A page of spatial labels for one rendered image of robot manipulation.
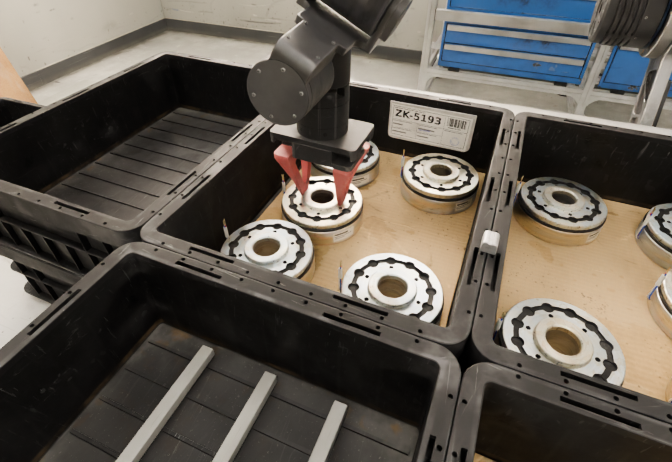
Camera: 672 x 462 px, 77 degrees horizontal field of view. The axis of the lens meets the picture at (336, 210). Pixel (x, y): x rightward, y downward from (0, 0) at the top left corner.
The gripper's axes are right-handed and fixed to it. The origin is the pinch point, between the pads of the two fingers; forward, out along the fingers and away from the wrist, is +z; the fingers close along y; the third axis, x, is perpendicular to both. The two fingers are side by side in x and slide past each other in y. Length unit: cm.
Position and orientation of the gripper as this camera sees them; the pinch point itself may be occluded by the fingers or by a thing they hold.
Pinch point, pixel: (322, 192)
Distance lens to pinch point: 52.6
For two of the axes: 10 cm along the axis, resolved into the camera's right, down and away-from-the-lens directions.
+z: -0.2, 7.6, 6.4
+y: 9.2, 2.7, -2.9
